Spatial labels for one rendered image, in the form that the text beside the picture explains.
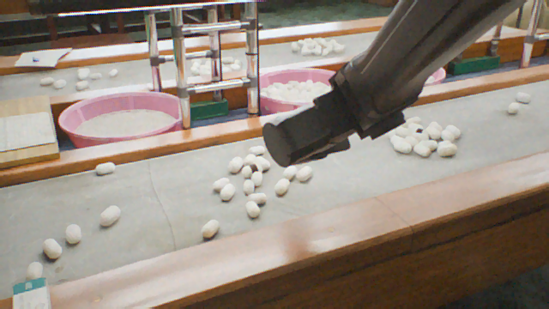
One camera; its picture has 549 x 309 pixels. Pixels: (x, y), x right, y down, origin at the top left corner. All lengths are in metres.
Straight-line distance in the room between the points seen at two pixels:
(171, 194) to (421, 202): 0.40
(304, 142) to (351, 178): 0.36
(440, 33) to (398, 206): 0.49
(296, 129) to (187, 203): 0.33
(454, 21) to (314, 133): 0.28
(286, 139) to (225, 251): 0.20
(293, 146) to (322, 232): 0.20
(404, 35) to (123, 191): 0.63
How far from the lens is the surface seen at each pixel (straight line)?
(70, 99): 1.26
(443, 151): 0.99
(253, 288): 0.63
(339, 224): 0.72
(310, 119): 0.54
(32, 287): 0.64
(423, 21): 0.32
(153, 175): 0.91
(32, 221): 0.85
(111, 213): 0.79
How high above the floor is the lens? 1.17
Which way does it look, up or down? 27 degrees down
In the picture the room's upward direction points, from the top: straight up
